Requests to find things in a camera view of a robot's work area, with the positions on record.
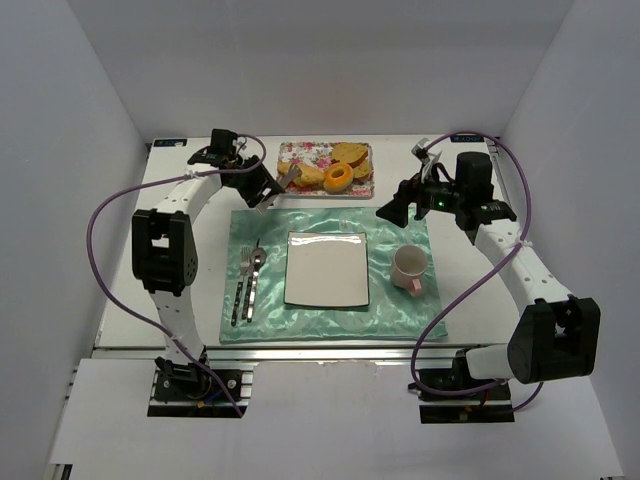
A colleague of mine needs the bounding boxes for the metal serving tongs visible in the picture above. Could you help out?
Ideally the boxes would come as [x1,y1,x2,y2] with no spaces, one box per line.
[255,164,301,214]

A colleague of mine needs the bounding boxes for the long yellow bread loaf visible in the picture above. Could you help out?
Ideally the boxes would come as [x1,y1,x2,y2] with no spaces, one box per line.
[277,162,325,188]

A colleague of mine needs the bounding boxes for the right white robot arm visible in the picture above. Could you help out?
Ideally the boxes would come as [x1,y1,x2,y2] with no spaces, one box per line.
[376,152,601,397]

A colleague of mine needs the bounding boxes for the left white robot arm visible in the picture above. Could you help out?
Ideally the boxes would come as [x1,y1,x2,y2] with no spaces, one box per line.
[131,129,284,366]

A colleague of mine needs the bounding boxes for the small brown bread slice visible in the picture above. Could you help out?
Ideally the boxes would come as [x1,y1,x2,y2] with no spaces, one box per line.
[353,159,372,182]

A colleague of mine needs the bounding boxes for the large brown bread slice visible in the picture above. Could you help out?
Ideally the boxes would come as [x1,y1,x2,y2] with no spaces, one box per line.
[331,142,369,168]

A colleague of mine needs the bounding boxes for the pink mug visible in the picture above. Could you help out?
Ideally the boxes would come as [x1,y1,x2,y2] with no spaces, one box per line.
[390,245,429,297]

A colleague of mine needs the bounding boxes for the metal spoon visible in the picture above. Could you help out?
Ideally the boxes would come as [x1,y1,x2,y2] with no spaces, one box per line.
[245,247,267,323]

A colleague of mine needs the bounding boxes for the floral rectangular tray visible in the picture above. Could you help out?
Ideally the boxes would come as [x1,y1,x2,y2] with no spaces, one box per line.
[277,141,375,199]

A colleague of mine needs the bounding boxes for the white square plate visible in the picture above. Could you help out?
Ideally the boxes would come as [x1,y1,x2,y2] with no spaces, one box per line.
[284,232,370,309]

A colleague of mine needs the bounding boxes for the green satin placemat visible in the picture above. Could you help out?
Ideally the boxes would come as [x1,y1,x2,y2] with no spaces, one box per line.
[219,207,442,344]

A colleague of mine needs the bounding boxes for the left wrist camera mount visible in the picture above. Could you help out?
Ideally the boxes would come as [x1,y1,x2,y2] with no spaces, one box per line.
[235,136,248,157]

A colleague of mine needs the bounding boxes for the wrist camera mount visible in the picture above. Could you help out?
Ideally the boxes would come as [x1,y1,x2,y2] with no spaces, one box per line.
[235,136,248,157]
[411,137,442,183]

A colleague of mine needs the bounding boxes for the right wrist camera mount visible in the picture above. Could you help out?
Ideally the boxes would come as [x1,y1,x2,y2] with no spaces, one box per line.
[411,137,442,183]

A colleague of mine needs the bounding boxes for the fork with dark handle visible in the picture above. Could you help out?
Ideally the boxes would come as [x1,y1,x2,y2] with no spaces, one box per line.
[231,246,251,327]

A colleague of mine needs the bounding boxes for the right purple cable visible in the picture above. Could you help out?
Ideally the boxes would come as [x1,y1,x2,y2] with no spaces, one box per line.
[408,131,545,413]

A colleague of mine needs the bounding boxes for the purple cable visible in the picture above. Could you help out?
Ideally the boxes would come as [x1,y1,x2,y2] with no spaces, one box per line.
[86,131,269,417]
[408,131,545,413]

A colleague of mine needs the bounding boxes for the orange ring donut bread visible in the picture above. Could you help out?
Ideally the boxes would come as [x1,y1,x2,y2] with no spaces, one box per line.
[323,162,354,194]

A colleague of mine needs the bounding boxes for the aluminium frame rail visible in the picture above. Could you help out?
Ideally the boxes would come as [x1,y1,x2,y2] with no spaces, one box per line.
[90,343,471,368]

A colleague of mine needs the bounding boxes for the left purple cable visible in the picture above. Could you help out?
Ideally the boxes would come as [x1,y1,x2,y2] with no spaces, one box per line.
[86,131,269,417]

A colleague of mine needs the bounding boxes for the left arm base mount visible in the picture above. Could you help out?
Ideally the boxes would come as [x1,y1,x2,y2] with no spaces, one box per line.
[147,357,246,418]

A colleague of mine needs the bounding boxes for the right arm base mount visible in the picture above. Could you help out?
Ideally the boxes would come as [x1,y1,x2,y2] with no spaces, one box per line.
[408,358,515,424]

